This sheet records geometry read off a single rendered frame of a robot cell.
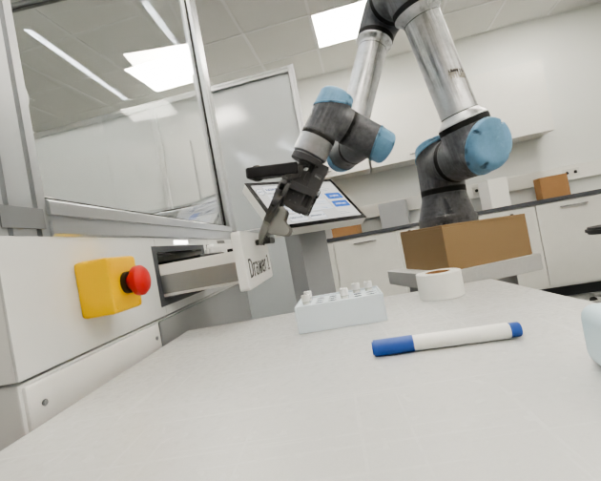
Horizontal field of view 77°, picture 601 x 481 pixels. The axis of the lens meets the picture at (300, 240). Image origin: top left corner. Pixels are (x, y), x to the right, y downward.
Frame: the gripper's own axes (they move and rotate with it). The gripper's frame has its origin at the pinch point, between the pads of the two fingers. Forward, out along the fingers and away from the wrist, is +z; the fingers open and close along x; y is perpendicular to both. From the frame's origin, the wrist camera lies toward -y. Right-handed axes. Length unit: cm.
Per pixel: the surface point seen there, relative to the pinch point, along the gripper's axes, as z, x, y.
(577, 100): -249, 335, 189
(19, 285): 11.9, -45.0, -13.3
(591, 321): -8, -55, 32
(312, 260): 5, 92, 11
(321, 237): -6, 97, 10
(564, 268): -71, 272, 215
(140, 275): 8.7, -34.2, -6.7
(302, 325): 6.8, -28.9, 15.2
